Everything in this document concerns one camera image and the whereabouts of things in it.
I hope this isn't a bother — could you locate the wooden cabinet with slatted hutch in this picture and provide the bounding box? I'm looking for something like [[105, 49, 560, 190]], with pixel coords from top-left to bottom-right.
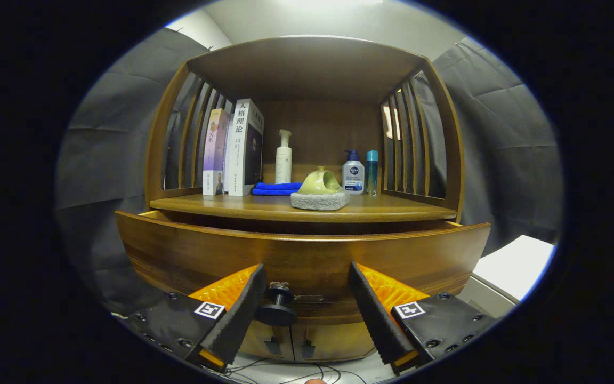
[[144, 35, 465, 363]]

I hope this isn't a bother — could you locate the white thick book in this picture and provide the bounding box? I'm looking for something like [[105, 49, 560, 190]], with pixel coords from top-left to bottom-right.
[[225, 99, 265, 197]]

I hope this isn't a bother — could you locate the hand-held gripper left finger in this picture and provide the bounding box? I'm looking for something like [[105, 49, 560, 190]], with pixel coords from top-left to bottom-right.
[[126, 263, 268, 374]]

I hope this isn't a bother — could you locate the wooden cabinet door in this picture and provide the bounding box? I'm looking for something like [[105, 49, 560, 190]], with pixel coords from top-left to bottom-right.
[[292, 320, 377, 362], [238, 320, 294, 361]]

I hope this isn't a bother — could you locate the teal slim bottle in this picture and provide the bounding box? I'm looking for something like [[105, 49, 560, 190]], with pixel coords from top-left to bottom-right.
[[366, 150, 379, 196]]

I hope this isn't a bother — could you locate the white lotion bottle blue cap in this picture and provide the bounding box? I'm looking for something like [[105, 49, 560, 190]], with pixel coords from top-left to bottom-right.
[[342, 150, 366, 195]]

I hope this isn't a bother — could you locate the purple book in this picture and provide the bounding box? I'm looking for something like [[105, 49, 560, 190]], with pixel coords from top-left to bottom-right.
[[202, 108, 231, 196]]

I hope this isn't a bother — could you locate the wooden drawer with black knob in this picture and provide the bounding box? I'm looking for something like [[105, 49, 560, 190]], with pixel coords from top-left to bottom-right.
[[115, 210, 491, 327]]

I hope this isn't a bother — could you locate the blue folded cloth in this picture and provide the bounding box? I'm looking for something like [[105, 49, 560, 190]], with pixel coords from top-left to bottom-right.
[[251, 182, 303, 196]]

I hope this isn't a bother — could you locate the black backdrop cloth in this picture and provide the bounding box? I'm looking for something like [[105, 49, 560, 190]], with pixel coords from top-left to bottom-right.
[[54, 27, 563, 315]]

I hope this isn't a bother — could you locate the white pump bottle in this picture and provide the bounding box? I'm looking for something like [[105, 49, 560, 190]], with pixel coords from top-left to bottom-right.
[[275, 129, 293, 185]]

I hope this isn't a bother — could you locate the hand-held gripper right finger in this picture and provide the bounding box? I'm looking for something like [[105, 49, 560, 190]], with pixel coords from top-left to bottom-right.
[[348, 261, 499, 377]]

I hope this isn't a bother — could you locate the wooden countertop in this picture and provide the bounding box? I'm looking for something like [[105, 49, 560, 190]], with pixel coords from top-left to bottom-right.
[[149, 192, 458, 223]]

